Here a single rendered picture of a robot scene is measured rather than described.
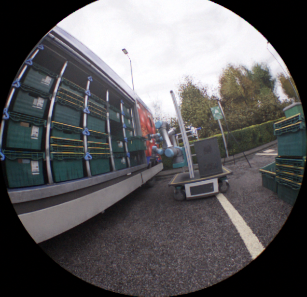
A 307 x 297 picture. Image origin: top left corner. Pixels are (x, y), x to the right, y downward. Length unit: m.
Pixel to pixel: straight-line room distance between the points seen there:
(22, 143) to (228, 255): 1.59
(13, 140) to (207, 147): 2.01
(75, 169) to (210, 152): 1.61
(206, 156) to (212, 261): 1.22
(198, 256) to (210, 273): 0.18
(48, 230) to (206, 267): 0.99
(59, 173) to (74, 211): 0.34
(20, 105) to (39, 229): 0.89
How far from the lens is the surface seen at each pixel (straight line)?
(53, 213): 0.87
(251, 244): 0.95
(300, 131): 1.12
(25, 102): 1.12
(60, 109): 1.20
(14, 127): 1.03
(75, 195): 0.95
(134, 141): 1.89
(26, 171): 0.97
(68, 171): 1.09
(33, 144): 1.01
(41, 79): 1.29
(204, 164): 1.50
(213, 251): 0.90
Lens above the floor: 0.74
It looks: 8 degrees up
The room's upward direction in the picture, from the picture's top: 11 degrees counter-clockwise
